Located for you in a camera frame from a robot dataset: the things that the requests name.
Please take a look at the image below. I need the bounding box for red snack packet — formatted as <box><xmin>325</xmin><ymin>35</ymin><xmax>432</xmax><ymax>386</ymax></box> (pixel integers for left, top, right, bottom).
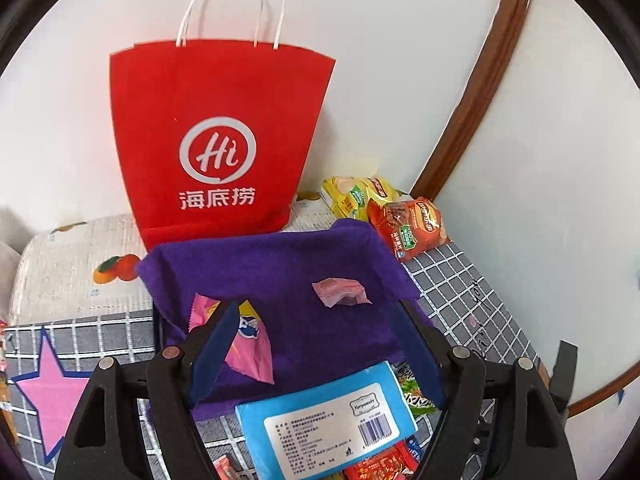
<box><xmin>342</xmin><ymin>437</ymin><xmax>418</xmax><ymax>480</ymax></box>

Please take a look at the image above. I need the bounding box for purple cloth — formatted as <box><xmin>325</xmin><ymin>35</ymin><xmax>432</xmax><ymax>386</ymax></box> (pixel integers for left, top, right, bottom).
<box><xmin>135</xmin><ymin>217</ymin><xmax>441</xmax><ymax>421</ymax></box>

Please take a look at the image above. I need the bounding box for pink and white snack packet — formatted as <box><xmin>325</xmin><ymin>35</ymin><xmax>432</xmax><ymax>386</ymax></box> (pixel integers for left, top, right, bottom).
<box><xmin>210</xmin><ymin>455</ymin><xmax>246</xmax><ymax>480</ymax></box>

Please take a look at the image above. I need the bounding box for green snack packet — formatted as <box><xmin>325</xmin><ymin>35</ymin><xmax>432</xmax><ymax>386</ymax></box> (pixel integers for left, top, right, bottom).
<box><xmin>395</xmin><ymin>362</ymin><xmax>436</xmax><ymax>416</ymax></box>

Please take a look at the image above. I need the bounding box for pink and yellow snack packet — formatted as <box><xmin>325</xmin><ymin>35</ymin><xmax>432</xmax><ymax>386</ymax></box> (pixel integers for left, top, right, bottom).
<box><xmin>187</xmin><ymin>292</ymin><xmax>275</xmax><ymax>386</ymax></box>

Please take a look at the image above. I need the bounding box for wooden door frame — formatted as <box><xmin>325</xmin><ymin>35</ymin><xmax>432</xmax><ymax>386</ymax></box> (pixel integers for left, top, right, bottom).
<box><xmin>410</xmin><ymin>0</ymin><xmax>640</xmax><ymax>418</ymax></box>

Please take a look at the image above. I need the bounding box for small pink snack packet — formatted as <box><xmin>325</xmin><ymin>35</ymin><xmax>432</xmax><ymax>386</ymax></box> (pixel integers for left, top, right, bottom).
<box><xmin>311</xmin><ymin>277</ymin><xmax>373</xmax><ymax>308</ymax></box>

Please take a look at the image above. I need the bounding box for fruit-print pillow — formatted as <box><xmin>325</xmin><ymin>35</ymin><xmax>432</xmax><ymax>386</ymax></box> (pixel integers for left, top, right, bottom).
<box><xmin>10</xmin><ymin>192</ymin><xmax>341</xmax><ymax>326</ymax></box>

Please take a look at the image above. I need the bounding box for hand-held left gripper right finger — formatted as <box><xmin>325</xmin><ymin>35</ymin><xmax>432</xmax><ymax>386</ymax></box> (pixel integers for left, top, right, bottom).
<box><xmin>390</xmin><ymin>300</ymin><xmax>578</xmax><ymax>480</ymax></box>

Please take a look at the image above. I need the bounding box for yellow chips bag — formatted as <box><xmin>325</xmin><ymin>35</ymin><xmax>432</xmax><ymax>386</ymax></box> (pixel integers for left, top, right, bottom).
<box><xmin>321</xmin><ymin>176</ymin><xmax>413</xmax><ymax>223</ymax></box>

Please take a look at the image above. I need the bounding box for red paper bag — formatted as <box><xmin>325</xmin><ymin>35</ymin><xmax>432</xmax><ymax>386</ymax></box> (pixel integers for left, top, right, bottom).
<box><xmin>109</xmin><ymin>0</ymin><xmax>337</xmax><ymax>253</ymax></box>

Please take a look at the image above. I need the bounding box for orange chips bag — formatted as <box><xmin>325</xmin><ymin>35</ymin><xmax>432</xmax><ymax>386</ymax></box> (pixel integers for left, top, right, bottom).
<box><xmin>367</xmin><ymin>196</ymin><xmax>451</xmax><ymax>261</ymax></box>

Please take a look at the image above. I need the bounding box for blue tissue pack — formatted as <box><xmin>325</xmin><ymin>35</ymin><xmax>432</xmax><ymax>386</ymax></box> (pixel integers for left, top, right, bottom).
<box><xmin>235</xmin><ymin>360</ymin><xmax>418</xmax><ymax>480</ymax></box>

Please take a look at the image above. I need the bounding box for grey checked bedsheet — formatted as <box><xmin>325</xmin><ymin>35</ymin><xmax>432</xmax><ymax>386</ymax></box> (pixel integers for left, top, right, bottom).
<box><xmin>0</xmin><ymin>240</ymin><xmax>551</xmax><ymax>480</ymax></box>

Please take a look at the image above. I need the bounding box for blue snack packet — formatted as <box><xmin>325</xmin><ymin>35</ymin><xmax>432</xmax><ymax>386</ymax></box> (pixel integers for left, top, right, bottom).
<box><xmin>402</xmin><ymin>435</ymin><xmax>426</xmax><ymax>466</ymax></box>

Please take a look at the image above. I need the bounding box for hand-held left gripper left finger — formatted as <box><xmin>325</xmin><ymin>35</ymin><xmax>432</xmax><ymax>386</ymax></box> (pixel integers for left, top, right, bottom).
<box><xmin>52</xmin><ymin>300</ymin><xmax>241</xmax><ymax>480</ymax></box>

